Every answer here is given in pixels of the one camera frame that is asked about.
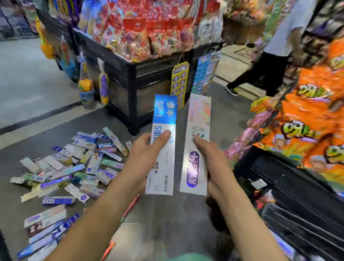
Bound person's left hand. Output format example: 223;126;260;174
118;128;171;195

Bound blue hanging toy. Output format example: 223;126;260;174
59;42;80;82

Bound blue hanging card strip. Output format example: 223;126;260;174
191;50;222;96

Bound white snack packets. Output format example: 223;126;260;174
195;12;225;48

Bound pile of red snack packets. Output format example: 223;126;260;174
77;0;222;66

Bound purple and yellow bagged toy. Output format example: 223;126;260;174
98;59;111;105

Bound black slatted display stand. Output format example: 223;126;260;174
230;147;344;261

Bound person's left forearm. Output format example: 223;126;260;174
42;175;144;261

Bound bagged toy with yellow lid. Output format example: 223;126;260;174
77;56;98;110

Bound brown basket of goods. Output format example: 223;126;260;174
222;0;268;46

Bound blue and white toothpaste box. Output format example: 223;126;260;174
145;94;178;196

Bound pile of orange snack packets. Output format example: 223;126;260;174
251;33;344;197

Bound background goods shelf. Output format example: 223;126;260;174
0;0;40;42

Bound row of purple packets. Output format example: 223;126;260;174
46;0;83;28

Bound dark goods shelf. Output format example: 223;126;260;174
283;0;344;85

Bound white price tag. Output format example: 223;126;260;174
250;178;268;191

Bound person's right forearm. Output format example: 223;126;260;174
211;183;300;261

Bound white floral toothpaste box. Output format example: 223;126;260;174
180;93;212;196

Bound yellow hanging toy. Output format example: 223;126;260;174
34;18;56;60

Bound person's right hand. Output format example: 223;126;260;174
192;134;240;200

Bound red strip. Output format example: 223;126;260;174
99;192;141;261

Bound pile of pink packets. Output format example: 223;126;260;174
225;108;274;168

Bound pile of toothpaste boxes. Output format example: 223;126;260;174
6;123;134;261

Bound yellow hanging card strip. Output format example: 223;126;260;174
170;60;190;110

